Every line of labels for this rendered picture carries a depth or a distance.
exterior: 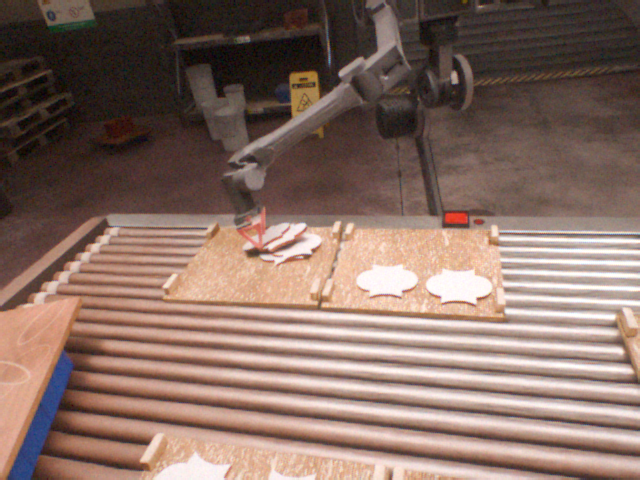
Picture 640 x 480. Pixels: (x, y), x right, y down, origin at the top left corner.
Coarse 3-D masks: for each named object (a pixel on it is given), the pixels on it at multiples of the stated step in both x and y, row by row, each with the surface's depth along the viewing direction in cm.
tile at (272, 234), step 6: (270, 228) 139; (276, 228) 137; (282, 228) 134; (288, 228) 133; (264, 234) 136; (270, 234) 134; (276, 234) 131; (282, 234) 132; (258, 240) 134; (264, 240) 131; (270, 240) 130; (246, 246) 134; (252, 246) 131; (264, 246) 129
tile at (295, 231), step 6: (294, 228) 133; (300, 228) 130; (306, 228) 130; (288, 234) 130; (294, 234) 128; (300, 234) 128; (276, 240) 130; (282, 240) 128; (288, 240) 127; (294, 240) 126; (270, 246) 128; (276, 246) 127; (270, 252) 127
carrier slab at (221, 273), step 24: (216, 240) 142; (240, 240) 141; (336, 240) 134; (192, 264) 133; (216, 264) 132; (240, 264) 130; (264, 264) 129; (288, 264) 127; (312, 264) 126; (192, 288) 123; (216, 288) 122; (240, 288) 121; (264, 288) 120; (288, 288) 118
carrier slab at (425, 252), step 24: (360, 240) 133; (384, 240) 131; (408, 240) 130; (432, 240) 128; (456, 240) 127; (480, 240) 126; (360, 264) 123; (384, 264) 122; (408, 264) 121; (432, 264) 119; (456, 264) 118; (480, 264) 117; (336, 288) 116; (360, 312) 109; (384, 312) 108; (408, 312) 106; (432, 312) 105; (456, 312) 104; (480, 312) 103
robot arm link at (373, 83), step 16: (384, 0) 136; (384, 16) 132; (384, 32) 124; (384, 48) 113; (400, 48) 117; (368, 64) 113; (384, 64) 112; (400, 64) 114; (368, 80) 113; (384, 80) 114; (368, 96) 116
